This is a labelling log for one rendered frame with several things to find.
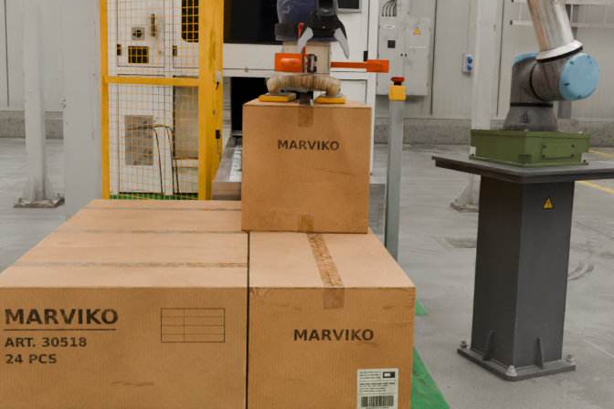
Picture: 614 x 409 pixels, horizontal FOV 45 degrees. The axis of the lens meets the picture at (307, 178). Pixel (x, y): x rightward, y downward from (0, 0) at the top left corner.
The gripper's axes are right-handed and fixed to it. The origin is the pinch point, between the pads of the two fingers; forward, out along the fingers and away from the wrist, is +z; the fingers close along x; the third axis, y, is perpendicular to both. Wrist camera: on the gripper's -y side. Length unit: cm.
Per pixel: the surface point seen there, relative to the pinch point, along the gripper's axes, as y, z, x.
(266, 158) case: 10.4, 30.7, 15.9
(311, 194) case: 9.6, 41.6, 1.8
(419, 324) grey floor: 81, 108, -51
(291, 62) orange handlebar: -20.3, 1.6, 9.8
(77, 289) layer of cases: -51, 55, 59
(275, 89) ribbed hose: 31.3, 9.9, 13.1
